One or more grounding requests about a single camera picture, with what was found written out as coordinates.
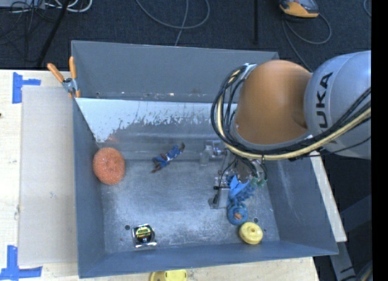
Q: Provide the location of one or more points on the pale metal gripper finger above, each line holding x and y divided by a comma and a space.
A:
222, 196
216, 148

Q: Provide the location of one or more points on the blue toy animal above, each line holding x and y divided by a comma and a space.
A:
238, 189

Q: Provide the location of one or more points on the yellow toy wheel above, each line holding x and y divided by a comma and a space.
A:
251, 233

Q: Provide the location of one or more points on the blue toy figure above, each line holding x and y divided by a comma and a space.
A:
167, 157

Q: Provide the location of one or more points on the grey metal bin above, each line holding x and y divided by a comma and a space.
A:
169, 195

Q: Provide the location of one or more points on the yellow flat disc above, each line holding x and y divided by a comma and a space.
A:
169, 275

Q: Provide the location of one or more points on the orange scouring ball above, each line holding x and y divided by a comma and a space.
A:
108, 166

